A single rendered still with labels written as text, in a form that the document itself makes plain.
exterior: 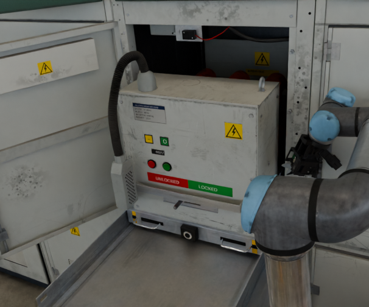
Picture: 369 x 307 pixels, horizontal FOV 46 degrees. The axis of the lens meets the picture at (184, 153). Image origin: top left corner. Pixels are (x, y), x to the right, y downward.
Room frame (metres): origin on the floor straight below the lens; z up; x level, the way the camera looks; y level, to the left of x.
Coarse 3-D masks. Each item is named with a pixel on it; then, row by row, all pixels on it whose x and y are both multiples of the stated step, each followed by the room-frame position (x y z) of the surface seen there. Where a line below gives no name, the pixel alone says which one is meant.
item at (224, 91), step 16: (160, 80) 1.45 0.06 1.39; (176, 80) 1.43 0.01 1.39; (192, 80) 1.42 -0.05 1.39; (208, 80) 1.40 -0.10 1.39; (224, 80) 1.39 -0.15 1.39; (240, 80) 1.37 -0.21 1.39; (256, 80) 1.36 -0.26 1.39; (160, 96) 1.28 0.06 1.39; (176, 96) 1.26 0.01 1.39; (192, 96) 1.26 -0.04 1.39; (208, 96) 1.25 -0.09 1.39; (224, 96) 1.24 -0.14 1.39; (240, 96) 1.23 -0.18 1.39; (256, 96) 1.21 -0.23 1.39; (272, 96) 1.26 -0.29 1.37; (272, 112) 1.26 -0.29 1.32; (272, 128) 1.26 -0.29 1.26; (272, 144) 1.26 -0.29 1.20; (272, 160) 1.27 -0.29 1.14
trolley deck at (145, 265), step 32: (128, 256) 1.19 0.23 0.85; (160, 256) 1.18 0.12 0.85; (192, 256) 1.16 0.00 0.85; (224, 256) 1.15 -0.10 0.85; (256, 256) 1.13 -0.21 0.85; (96, 288) 1.05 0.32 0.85; (128, 288) 1.04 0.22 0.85; (160, 288) 1.02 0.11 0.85; (192, 288) 1.01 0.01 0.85; (224, 288) 1.00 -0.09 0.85; (256, 288) 0.99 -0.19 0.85
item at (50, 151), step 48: (0, 48) 1.35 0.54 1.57; (48, 48) 1.43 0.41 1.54; (96, 48) 1.55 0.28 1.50; (0, 96) 1.36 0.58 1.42; (48, 96) 1.44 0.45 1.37; (96, 96) 1.54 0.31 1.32; (0, 144) 1.33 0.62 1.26; (48, 144) 1.40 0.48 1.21; (96, 144) 1.52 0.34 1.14; (0, 192) 1.31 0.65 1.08; (48, 192) 1.39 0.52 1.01; (96, 192) 1.49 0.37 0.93; (0, 240) 1.26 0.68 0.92
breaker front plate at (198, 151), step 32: (128, 96) 1.34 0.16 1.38; (128, 128) 1.35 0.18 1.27; (160, 128) 1.29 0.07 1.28; (192, 128) 1.23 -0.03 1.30; (224, 128) 1.18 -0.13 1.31; (256, 128) 1.13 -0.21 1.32; (160, 160) 1.30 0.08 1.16; (192, 160) 1.24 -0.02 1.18; (224, 160) 1.18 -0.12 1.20; (256, 160) 1.13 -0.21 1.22; (192, 192) 1.24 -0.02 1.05; (224, 224) 1.19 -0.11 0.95
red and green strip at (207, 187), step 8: (152, 176) 1.32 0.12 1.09; (160, 176) 1.30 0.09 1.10; (168, 176) 1.29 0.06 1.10; (168, 184) 1.29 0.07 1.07; (176, 184) 1.27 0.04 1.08; (184, 184) 1.26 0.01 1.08; (192, 184) 1.24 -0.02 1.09; (200, 184) 1.23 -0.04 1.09; (208, 184) 1.21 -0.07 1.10; (216, 192) 1.20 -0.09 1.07; (224, 192) 1.19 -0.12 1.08; (232, 192) 1.17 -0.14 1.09
